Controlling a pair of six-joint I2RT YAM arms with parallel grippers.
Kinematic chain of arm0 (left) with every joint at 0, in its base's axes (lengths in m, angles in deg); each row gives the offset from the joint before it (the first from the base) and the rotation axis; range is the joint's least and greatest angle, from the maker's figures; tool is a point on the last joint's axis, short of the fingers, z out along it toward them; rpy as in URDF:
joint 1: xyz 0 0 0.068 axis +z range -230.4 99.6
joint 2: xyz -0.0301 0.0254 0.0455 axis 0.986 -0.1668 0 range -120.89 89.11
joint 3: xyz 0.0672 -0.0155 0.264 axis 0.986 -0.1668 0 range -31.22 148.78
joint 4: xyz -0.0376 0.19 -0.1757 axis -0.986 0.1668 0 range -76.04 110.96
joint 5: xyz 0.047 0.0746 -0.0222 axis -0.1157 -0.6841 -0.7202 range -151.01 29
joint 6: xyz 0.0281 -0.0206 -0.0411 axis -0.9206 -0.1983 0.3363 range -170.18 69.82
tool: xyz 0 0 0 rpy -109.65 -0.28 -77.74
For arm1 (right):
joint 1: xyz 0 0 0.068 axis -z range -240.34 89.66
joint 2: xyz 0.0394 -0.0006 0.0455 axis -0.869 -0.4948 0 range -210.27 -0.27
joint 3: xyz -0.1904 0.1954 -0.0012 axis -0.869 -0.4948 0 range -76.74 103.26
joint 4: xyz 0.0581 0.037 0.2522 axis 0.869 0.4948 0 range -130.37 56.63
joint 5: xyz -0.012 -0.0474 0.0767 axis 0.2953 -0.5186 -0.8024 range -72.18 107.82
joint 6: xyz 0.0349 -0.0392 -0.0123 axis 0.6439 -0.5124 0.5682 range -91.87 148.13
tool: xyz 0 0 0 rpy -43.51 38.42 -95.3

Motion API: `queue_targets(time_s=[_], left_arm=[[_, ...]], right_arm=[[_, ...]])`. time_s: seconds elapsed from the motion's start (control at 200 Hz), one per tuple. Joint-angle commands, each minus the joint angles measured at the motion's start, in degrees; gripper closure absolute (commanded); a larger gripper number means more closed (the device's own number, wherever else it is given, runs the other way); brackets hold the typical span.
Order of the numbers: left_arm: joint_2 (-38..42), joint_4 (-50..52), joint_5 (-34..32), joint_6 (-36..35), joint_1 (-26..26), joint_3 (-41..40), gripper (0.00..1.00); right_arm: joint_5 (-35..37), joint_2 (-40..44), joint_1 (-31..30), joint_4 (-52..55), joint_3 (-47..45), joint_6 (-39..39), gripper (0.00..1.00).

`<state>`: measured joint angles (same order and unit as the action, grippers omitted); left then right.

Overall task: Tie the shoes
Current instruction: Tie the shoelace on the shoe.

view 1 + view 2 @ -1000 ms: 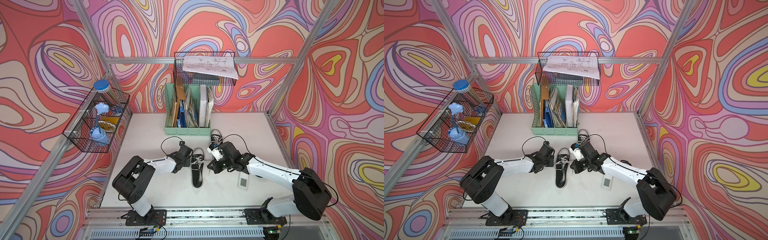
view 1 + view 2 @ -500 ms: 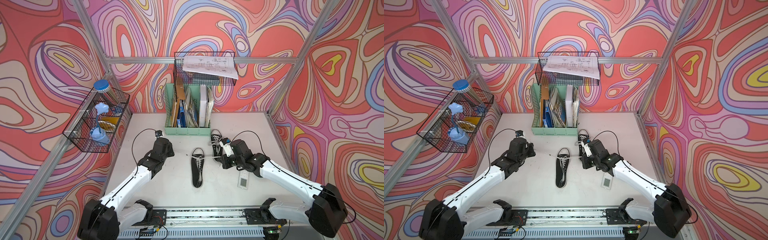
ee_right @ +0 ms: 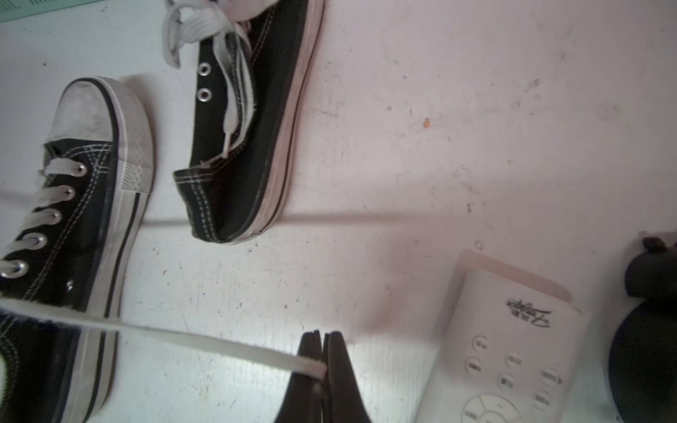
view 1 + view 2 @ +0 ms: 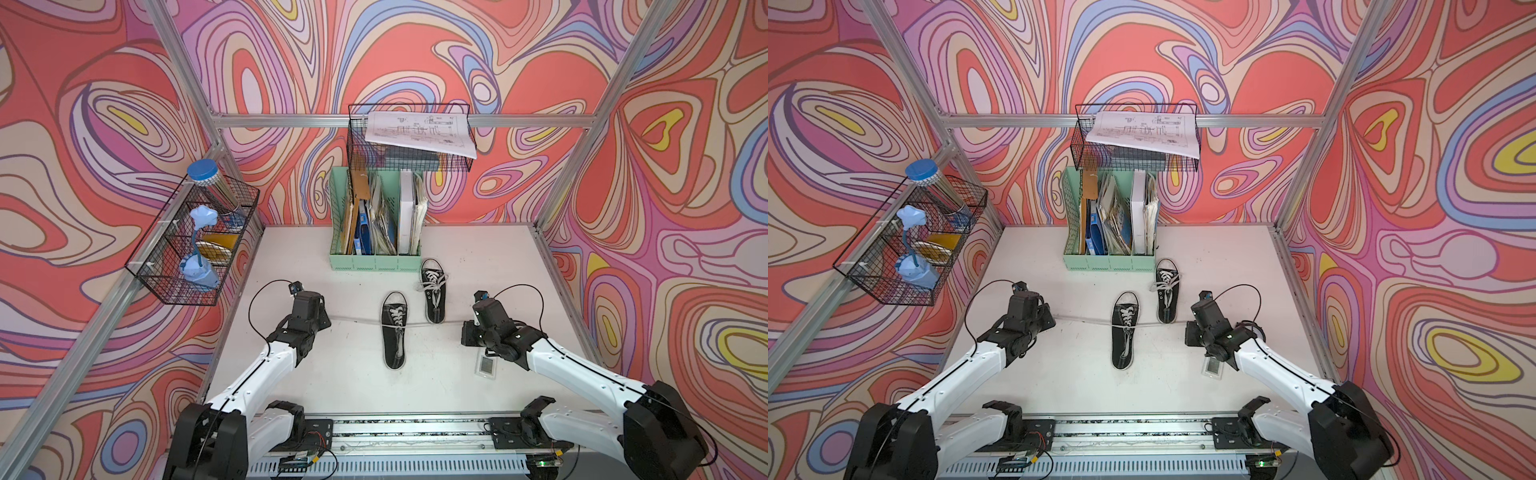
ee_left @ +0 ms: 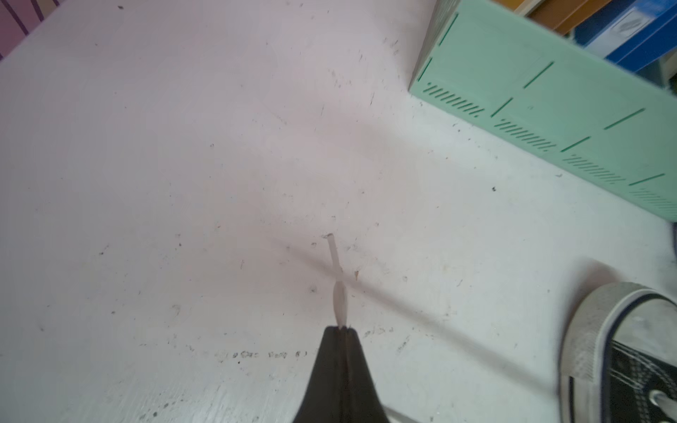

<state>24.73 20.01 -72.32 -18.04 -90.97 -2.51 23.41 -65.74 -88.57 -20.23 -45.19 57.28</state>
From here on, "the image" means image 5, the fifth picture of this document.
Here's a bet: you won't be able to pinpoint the green perforated file organizer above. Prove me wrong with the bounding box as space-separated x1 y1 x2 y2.
409 1 676 221

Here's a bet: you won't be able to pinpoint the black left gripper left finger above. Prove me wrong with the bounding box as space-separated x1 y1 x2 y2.
294 326 346 423

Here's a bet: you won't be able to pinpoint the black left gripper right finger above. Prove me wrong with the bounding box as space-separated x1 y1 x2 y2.
343 328 389 423

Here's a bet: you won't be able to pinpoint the black sneaker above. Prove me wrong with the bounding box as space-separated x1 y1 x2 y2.
324 232 677 423

